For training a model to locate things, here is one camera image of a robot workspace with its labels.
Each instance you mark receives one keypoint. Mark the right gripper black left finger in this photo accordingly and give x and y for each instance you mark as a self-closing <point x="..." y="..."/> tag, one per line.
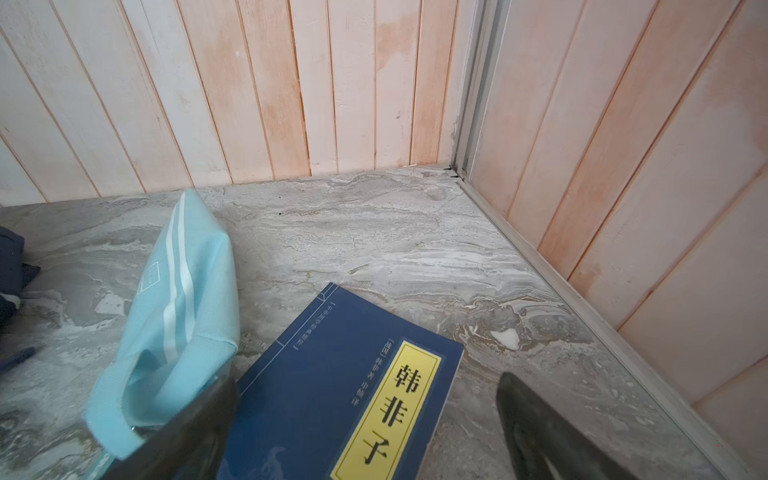
<point x="192" y="445"/>

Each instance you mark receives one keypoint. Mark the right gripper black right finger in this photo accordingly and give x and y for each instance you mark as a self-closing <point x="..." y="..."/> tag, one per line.
<point x="542" y="444"/>

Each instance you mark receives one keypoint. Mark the blue book with yellow label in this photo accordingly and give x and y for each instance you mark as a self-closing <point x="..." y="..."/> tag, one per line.
<point x="347" y="391"/>

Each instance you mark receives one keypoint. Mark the navy blue backpack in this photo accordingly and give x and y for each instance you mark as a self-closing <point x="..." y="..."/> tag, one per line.
<point x="16" y="275"/>

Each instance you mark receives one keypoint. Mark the light blue pencil pouch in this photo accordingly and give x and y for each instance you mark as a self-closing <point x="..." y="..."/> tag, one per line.
<point x="182" y="331"/>

